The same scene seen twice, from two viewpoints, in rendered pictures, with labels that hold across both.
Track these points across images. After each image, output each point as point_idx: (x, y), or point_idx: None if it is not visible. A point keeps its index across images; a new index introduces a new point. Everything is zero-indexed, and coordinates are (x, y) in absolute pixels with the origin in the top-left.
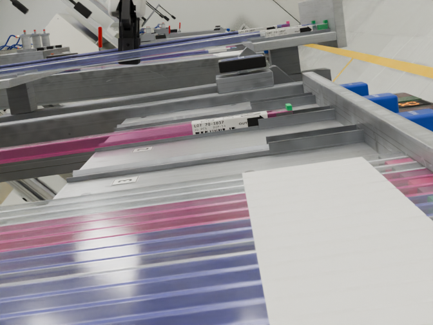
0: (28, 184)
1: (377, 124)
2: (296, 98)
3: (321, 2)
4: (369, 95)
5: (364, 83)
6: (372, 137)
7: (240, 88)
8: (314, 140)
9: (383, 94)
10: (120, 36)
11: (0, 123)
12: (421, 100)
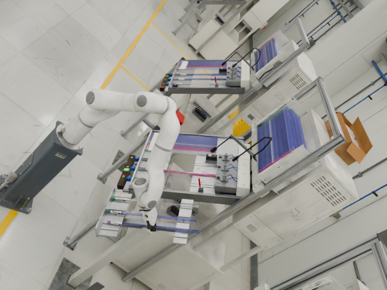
0: None
1: (143, 152)
2: (137, 177)
3: (110, 197)
4: (133, 167)
5: (127, 176)
6: (143, 155)
7: None
8: (146, 158)
9: (132, 167)
10: None
11: (182, 192)
12: (121, 176)
